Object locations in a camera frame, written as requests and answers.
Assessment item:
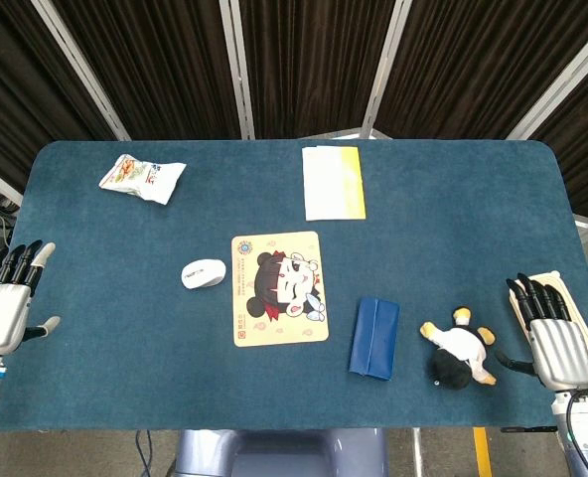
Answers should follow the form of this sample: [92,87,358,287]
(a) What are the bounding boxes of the black white plush toy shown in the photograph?
[419,306,499,392]

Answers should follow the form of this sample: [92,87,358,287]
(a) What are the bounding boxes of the white yellow paper booklet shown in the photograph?
[301,145,368,222]

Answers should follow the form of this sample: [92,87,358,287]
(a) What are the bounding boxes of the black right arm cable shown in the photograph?
[565,387,588,477]

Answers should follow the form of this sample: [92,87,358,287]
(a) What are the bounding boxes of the blue floor cable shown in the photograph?
[134,429,154,477]

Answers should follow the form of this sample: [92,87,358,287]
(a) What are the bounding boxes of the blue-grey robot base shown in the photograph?
[174,427,389,477]

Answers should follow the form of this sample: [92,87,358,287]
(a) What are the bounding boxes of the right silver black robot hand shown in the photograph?
[494,272,588,392]

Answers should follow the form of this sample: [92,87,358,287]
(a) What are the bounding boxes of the blue folded pouch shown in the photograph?
[347,295,401,383]

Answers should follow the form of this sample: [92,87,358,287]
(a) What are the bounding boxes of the black clamp bar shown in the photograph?
[501,424,559,434]

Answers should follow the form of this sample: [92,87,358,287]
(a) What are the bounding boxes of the white computer mouse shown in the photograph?
[180,257,227,290]

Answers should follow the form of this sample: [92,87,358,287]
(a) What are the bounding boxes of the dark brown curtain panel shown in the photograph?
[372,0,588,142]
[529,47,588,223]
[237,0,400,140]
[50,0,243,142]
[0,0,119,193]

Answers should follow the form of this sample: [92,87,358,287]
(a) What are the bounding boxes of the white snack bag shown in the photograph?
[97,153,188,206]

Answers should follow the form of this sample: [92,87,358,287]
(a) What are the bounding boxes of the blue felt table cloth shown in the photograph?
[0,138,588,433]

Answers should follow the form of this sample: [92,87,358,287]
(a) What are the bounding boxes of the cartoon girl mouse pad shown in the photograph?
[230,231,331,349]

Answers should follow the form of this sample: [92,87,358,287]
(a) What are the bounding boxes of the beige wooden tray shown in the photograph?
[508,269,588,357]

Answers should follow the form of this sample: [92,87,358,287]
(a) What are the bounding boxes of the white frame foot bar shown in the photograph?
[299,127,392,142]

